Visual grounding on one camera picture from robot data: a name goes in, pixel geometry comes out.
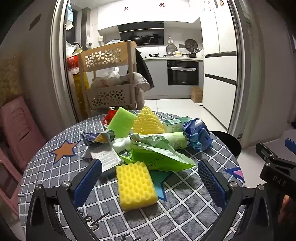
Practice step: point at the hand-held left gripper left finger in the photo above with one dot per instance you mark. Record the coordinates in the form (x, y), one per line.
(89, 177)

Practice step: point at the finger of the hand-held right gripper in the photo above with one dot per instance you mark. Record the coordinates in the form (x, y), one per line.
(290, 144)
(269, 155)

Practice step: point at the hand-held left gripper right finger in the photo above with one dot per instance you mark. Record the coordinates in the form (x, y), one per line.
(211, 182)

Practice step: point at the yellow sponge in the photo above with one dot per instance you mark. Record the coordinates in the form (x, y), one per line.
(136, 185)

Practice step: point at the person's right hand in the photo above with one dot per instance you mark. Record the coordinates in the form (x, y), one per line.
(287, 207)

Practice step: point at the white paper label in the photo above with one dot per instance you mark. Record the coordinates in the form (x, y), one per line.
(106, 158)

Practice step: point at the grey checked tablecloth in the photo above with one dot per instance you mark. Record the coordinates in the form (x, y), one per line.
(185, 208)

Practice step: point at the silver blue wrapper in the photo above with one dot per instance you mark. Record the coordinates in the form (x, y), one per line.
(92, 138)

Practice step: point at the black round stool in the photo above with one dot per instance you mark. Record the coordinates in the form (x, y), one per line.
(227, 141)

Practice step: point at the blue plastic bag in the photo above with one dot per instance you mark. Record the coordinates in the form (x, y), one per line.
(196, 136)

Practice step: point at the white green bag roll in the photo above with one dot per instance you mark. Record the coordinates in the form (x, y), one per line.
(178, 139)

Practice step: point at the green plastic bag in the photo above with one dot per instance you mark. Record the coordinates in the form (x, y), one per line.
(157, 157)

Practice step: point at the red snack packet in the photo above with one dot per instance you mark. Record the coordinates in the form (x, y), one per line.
(108, 117)

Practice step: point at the green sponge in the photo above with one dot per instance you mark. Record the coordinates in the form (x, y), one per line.
(122, 122)

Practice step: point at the yellow foam fruit net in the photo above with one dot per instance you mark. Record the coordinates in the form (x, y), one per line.
(148, 122)

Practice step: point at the pink plastic stool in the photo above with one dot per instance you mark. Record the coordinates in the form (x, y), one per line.
(7, 183)
(20, 129)

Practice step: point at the cardboard box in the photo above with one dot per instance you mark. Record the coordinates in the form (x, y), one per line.
(197, 94)

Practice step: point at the white plastic bags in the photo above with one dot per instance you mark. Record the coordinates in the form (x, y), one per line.
(108, 80)

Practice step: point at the white refrigerator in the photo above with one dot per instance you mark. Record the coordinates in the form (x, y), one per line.
(217, 69)

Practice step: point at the beige hanging cloth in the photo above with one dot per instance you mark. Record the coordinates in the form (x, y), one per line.
(141, 85)

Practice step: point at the black built-in oven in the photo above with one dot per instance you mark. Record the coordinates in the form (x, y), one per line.
(182, 74)

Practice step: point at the red plastic bag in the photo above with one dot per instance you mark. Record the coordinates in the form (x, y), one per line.
(73, 62)

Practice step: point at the beige plastic storage cart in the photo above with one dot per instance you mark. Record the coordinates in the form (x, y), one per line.
(104, 58)

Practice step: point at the black jacket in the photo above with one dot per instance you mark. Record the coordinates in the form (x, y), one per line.
(144, 69)

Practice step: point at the yellow patterned cloth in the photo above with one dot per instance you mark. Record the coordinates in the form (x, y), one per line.
(9, 78)

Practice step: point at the round metal strainer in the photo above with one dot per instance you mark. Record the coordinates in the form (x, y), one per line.
(192, 45)

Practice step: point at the black range hood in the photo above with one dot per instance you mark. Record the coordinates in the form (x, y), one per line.
(141, 30)

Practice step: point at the blue hanging cloth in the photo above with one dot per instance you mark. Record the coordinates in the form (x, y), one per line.
(69, 11)

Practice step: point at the sliding door frame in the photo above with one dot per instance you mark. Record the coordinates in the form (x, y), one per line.
(59, 58)
(241, 69)

